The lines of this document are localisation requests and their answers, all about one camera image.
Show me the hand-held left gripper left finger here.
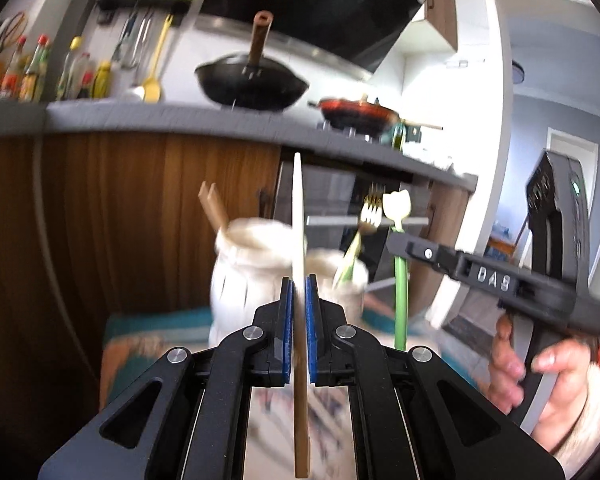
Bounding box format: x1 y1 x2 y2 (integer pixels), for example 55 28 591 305
39 276 296 480

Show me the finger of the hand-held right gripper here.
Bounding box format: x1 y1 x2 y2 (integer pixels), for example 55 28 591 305
385 237 462 279

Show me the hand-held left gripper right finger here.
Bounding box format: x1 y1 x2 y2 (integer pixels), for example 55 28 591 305
305 274 566 480

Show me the green handled yellow tulip spoon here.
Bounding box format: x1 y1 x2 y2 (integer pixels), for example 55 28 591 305
382 189 412 351

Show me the white ceramic utensil holder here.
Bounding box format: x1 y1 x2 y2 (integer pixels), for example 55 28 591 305
209 217 371 356

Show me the metal fork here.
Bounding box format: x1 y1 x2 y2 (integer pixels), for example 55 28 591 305
332 183 385 292

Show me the person's right hand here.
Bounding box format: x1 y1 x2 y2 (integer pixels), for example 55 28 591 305
489 317 600 467

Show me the narrow wooden base cabinet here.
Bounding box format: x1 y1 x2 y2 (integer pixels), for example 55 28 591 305
409 185 469 322

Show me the stainless steel oven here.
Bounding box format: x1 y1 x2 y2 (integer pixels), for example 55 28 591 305
270 147 433 306

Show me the red frying pan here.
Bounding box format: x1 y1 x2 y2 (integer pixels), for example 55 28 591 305
307 94 444 132

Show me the printed table cloth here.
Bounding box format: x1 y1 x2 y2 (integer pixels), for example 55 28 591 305
102 305 481 480

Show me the grey stone countertop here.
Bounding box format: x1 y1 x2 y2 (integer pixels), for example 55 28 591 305
0 97 479 194

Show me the hanging yellow spatula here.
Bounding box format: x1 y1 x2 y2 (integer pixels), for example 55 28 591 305
141 14 175 104

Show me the black range hood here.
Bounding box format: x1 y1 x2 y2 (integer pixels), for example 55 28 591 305
195 0 426 81

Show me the hanging metal ladle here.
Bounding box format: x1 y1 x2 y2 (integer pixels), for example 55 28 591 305
122 12 157 102

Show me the yellow cap squat bottle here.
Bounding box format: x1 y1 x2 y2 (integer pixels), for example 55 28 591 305
92 60 112 100

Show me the small red cap bottle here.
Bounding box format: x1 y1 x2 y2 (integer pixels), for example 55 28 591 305
75 52 94 100

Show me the yellow cap clear bottle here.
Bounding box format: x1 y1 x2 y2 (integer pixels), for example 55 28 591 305
55 36 84 101

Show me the black wok with wooden handle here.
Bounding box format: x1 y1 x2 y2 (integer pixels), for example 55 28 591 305
194 10 311 113

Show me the black wall shelf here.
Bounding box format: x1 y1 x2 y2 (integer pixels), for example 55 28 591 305
96 0 191 27

